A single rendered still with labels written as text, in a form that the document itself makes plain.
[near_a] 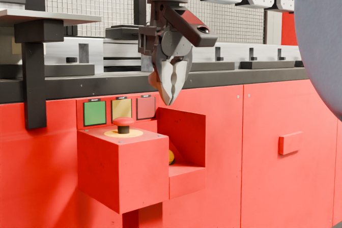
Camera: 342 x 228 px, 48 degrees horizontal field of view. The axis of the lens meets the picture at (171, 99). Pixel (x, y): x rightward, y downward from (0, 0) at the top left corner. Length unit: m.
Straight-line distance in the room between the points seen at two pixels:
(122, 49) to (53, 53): 0.46
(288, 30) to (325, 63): 2.68
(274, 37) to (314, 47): 4.58
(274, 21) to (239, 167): 3.58
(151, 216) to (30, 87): 0.35
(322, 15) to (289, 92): 1.36
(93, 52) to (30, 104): 0.29
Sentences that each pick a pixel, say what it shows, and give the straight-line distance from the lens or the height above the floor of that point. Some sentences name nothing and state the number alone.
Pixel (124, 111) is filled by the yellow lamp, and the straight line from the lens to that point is 0.81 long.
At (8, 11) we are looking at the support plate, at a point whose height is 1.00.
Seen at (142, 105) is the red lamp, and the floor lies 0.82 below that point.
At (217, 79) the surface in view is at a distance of 1.20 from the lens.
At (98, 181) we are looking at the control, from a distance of 0.71.
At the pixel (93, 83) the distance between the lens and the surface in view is 0.91.
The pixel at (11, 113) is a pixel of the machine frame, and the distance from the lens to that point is 0.83.
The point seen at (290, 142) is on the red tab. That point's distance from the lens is 1.56.
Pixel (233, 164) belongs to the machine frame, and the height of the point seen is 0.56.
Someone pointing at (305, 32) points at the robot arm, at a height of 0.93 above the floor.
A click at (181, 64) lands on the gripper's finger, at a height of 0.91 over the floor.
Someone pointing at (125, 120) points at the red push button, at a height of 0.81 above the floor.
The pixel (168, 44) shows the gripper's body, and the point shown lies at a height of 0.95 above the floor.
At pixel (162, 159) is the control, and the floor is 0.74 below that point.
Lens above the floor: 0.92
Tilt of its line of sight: 6 degrees down
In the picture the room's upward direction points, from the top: straight up
